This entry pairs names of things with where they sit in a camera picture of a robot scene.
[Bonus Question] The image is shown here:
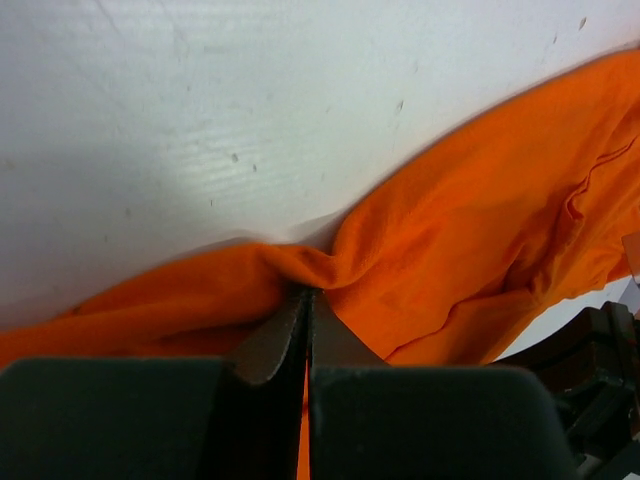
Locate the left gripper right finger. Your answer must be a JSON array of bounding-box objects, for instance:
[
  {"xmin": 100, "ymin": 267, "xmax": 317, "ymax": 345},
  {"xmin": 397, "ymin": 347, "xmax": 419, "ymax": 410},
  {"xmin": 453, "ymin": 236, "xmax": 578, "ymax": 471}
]
[{"xmin": 308, "ymin": 293, "xmax": 577, "ymax": 479}]

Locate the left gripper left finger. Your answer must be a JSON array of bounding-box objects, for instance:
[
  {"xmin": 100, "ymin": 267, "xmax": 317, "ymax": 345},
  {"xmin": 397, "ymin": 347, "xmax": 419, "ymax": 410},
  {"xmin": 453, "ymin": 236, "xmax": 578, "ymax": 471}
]
[{"xmin": 1, "ymin": 290, "xmax": 308, "ymax": 479}]

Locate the orange t shirt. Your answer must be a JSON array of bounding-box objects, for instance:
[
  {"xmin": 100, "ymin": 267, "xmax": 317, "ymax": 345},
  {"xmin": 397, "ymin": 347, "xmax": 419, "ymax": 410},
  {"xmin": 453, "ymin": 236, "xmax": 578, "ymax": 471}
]
[{"xmin": 1, "ymin": 50, "xmax": 639, "ymax": 479}]

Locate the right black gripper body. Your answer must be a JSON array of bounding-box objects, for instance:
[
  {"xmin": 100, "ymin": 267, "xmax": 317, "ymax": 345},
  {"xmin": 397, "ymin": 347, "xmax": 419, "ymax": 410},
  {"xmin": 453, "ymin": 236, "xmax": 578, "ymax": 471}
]
[{"xmin": 493, "ymin": 302, "xmax": 639, "ymax": 479}]

